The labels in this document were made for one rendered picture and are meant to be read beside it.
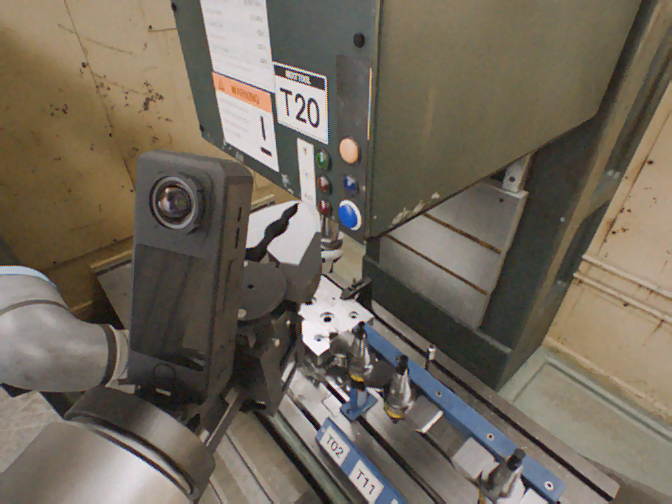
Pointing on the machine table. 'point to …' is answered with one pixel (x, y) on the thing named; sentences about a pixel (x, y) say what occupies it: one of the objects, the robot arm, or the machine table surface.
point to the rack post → (357, 404)
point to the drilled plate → (328, 319)
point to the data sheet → (240, 40)
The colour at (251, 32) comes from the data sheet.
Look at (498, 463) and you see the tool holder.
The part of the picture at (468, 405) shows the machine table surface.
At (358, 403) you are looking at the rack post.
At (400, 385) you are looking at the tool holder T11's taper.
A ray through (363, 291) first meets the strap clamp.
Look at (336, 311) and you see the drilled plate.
